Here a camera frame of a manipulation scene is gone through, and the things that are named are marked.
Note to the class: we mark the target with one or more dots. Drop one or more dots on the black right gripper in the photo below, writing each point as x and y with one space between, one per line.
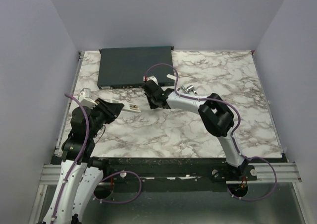
152 106

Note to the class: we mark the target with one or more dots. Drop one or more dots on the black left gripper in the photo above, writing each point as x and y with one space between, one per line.
108 108

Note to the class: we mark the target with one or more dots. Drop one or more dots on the white remote control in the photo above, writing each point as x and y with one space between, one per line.
128 107

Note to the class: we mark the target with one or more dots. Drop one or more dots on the white battery cover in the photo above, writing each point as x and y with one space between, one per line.
171 77

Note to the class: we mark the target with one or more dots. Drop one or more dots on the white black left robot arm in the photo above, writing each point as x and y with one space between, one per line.
80 172

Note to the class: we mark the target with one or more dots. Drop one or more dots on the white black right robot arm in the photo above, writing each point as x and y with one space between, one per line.
215 114

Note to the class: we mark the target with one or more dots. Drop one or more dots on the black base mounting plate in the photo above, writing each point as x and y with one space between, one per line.
136 175

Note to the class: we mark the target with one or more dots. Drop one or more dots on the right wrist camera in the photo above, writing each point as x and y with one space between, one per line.
150 78

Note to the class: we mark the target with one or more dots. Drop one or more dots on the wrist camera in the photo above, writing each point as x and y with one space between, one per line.
85 98
150 78

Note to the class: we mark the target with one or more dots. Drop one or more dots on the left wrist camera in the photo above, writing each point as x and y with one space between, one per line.
85 98

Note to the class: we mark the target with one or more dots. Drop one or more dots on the aluminium table edge rail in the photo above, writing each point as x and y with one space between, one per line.
57 148

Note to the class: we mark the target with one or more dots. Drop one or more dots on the dark network switch box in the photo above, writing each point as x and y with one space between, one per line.
125 67

